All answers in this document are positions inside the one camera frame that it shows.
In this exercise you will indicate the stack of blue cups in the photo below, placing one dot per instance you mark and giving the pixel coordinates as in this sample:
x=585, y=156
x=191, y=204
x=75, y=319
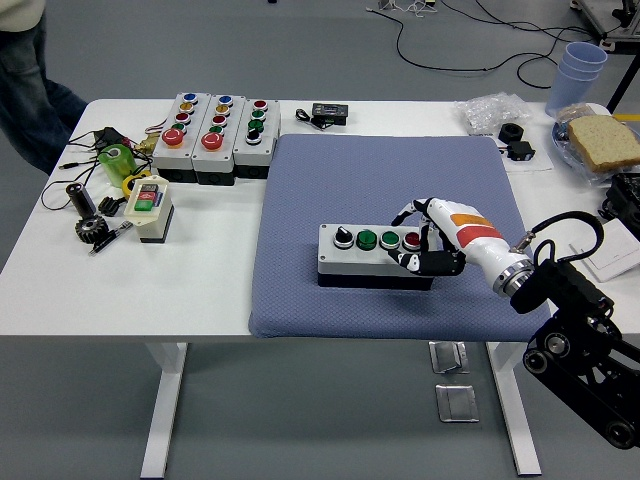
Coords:
x=570, y=85

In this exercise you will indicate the small black heat sink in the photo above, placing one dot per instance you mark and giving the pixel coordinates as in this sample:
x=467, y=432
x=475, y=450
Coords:
x=107, y=206

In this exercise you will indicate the white start-stop switch box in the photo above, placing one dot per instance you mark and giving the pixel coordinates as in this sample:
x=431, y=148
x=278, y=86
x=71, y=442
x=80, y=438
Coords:
x=150, y=225

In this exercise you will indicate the clear plastic bag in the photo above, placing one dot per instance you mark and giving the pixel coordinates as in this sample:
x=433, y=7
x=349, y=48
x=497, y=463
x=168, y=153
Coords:
x=487, y=112

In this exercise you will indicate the black metal gear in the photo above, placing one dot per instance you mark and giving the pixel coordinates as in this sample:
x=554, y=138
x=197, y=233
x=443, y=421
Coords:
x=92, y=230

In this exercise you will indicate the black metal cylinder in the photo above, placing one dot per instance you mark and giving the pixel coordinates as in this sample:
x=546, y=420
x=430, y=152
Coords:
x=81, y=200

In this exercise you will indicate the metal floor outlet box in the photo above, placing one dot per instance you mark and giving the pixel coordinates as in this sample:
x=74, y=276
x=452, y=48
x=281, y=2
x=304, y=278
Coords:
x=457, y=404
x=447, y=357

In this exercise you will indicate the black plastic nut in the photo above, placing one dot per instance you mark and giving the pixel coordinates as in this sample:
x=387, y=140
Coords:
x=505, y=132

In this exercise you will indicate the person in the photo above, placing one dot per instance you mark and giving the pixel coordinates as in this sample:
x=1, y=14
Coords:
x=25, y=75

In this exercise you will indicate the blue-grey padded mat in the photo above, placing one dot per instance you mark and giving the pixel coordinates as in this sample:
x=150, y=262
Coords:
x=350, y=175

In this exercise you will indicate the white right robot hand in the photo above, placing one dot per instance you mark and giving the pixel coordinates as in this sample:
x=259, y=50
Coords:
x=475, y=235

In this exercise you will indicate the aluminium frame stand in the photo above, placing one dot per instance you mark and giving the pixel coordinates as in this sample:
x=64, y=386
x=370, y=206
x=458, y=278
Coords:
x=595, y=12

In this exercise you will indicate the slice of bread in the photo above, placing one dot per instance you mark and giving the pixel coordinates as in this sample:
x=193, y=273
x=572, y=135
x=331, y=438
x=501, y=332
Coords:
x=605, y=140

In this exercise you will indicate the yellow tape roll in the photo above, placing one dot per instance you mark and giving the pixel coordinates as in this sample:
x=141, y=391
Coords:
x=127, y=185

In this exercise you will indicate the small black servo motor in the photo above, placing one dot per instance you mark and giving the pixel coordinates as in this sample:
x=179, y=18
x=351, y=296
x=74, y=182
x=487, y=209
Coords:
x=520, y=151

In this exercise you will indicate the black metal pen tool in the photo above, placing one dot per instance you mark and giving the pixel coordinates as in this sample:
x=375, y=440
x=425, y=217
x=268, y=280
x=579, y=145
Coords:
x=107, y=242

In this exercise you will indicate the white paper sheet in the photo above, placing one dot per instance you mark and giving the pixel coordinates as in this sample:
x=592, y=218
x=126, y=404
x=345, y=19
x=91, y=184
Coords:
x=542, y=162

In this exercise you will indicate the black mechanical device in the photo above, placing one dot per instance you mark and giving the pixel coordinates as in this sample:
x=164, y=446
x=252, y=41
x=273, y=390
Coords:
x=625, y=192

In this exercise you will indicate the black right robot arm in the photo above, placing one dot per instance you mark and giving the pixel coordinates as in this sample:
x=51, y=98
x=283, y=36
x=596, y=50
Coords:
x=565, y=285

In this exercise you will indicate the white wall switch panel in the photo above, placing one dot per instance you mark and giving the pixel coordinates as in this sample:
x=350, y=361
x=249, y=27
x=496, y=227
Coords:
x=620, y=255

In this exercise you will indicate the black power adapter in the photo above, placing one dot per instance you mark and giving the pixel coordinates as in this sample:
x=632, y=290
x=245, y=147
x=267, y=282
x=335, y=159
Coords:
x=111, y=136

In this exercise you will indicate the brass fitting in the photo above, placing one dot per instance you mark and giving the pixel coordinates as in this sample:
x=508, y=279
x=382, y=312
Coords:
x=146, y=145

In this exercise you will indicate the small black digital meter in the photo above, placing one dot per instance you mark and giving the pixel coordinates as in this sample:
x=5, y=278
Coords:
x=330, y=111

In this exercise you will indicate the grey five-button control box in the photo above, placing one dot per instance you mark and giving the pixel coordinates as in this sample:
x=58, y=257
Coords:
x=165, y=154
x=215, y=156

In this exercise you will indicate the blue plate in clear wrap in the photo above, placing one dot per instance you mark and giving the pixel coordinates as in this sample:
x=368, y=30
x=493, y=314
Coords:
x=562, y=146

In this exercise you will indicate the green tape roll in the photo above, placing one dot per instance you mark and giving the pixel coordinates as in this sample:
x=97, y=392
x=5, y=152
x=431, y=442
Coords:
x=117, y=167

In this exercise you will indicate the grey four-button control box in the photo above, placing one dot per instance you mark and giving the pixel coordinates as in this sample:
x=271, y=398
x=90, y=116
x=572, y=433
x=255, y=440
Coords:
x=345, y=262
x=252, y=152

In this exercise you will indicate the white table leg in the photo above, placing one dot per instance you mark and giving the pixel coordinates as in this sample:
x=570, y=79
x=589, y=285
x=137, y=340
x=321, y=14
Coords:
x=165, y=400
x=515, y=425

